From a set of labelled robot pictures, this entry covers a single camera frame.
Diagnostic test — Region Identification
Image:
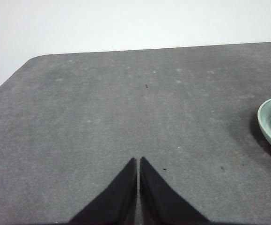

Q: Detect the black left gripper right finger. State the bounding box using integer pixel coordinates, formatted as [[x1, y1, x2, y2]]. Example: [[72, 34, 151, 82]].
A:
[[139, 156, 211, 225]]

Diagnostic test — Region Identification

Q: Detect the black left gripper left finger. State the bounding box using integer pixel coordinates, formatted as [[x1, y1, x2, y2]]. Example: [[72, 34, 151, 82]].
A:
[[67, 158, 138, 225]]

